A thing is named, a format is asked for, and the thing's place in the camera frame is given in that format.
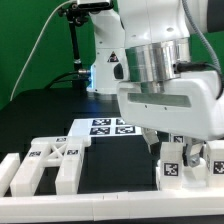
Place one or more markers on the white chair seat part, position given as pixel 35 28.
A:
pixel 192 178

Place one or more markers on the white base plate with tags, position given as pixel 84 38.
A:
pixel 102 127

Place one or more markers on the black camera stand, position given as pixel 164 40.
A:
pixel 77 14

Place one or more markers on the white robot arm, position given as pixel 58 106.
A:
pixel 159 87

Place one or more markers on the white chair back part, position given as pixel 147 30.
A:
pixel 64 152

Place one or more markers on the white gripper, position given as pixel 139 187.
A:
pixel 188 107

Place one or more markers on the white U-shaped fence frame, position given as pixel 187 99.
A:
pixel 103 206

